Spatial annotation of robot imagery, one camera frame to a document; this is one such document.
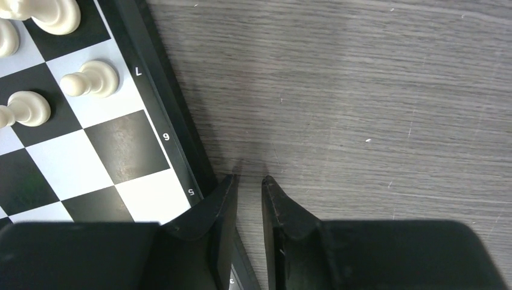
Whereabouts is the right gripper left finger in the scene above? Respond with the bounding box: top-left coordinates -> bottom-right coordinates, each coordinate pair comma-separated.
1,175 -> 239,289

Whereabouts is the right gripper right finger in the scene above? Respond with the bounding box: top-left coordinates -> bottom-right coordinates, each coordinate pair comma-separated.
261,176 -> 507,289

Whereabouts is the black white chess board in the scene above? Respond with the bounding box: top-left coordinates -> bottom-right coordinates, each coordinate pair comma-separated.
0,0 -> 261,290

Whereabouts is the white chess pawn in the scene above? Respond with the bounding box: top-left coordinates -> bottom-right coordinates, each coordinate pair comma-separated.
59,60 -> 120,98
1,91 -> 51,128

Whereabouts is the white chess piece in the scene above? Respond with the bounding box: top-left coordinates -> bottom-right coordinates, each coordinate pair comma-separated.
1,0 -> 82,35

